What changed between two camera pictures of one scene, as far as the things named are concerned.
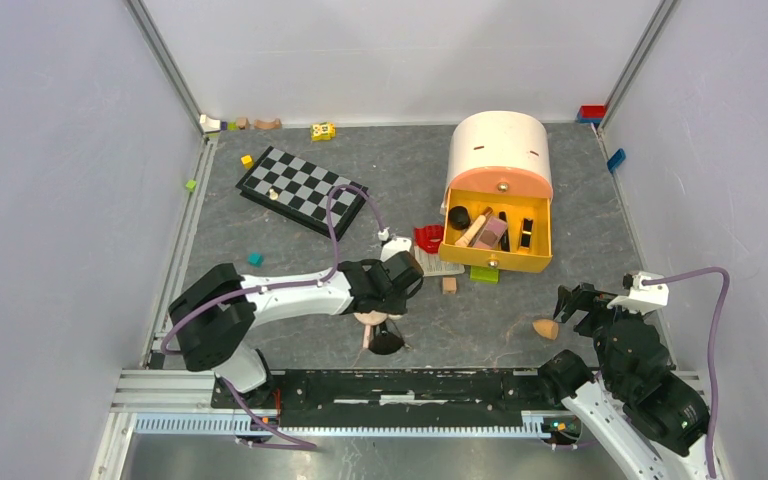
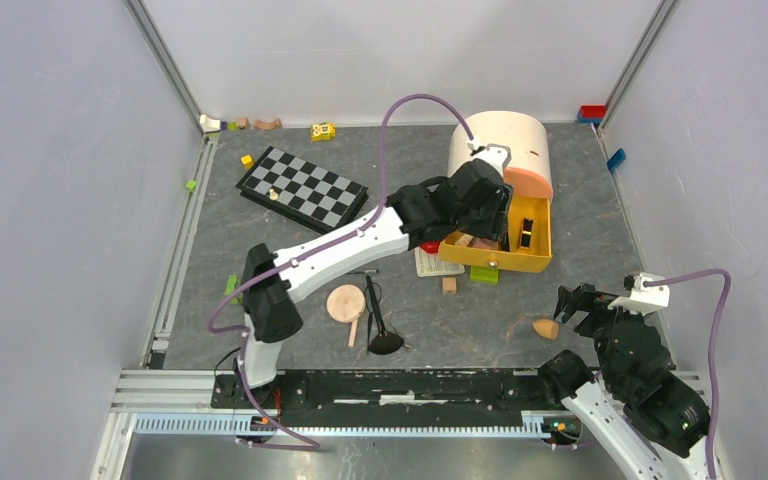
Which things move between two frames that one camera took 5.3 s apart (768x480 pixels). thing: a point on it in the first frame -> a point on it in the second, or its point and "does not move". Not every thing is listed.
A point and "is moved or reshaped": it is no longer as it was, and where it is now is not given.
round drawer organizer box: (497, 194) does not move
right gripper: (583, 295) does not move
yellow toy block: (323, 132) does not move
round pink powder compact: (371, 317) is moved or reshaped
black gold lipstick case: (527, 227) does not move
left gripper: (396, 307) -> (496, 224)
